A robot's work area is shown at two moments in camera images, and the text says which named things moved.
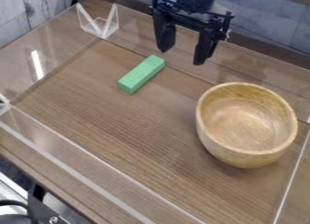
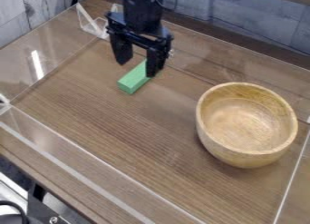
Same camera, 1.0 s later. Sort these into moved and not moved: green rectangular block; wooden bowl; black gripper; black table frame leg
Moved: black gripper
Not moved: green rectangular block; wooden bowl; black table frame leg
